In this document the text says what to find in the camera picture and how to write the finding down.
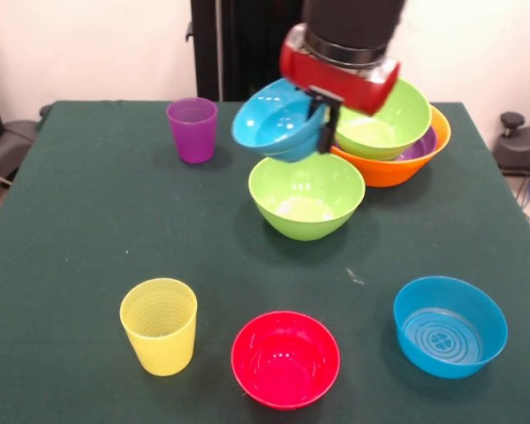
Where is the large green bowl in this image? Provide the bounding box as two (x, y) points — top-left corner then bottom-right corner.
(247, 154), (367, 242)
(334, 79), (433, 161)

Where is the large orange bowl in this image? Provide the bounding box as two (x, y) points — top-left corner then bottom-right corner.
(329, 104), (452, 189)

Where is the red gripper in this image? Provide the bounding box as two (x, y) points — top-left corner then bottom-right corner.
(278, 24), (401, 155)

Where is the red bowl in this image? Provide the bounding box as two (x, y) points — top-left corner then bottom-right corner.
(231, 311), (342, 411)

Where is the dark green tablecloth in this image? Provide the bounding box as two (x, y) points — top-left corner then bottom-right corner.
(0, 100), (530, 424)

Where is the purple cup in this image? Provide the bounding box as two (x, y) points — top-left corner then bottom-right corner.
(166, 96), (218, 164)

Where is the purple bowl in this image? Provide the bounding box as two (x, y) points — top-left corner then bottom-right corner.
(397, 125), (439, 163)

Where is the grey chair base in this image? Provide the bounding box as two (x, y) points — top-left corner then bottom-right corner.
(0, 118), (41, 189)

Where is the small light blue bowl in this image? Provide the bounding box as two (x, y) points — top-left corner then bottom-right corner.
(231, 78), (329, 163)

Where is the yellow ribbed cup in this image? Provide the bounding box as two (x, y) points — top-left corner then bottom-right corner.
(119, 277), (199, 377)

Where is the blue bowl with ribbed bottom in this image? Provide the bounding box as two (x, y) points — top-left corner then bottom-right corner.
(393, 276), (509, 380)

